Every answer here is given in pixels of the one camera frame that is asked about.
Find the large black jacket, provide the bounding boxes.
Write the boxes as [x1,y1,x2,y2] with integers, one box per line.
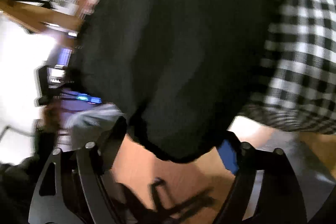
[70,0,281,163]

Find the grey jeans leg left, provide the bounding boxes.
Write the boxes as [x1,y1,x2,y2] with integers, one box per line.
[62,103,125,150]

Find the black white checkered bedsheet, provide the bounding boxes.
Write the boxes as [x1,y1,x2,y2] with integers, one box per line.
[241,0,335,135]

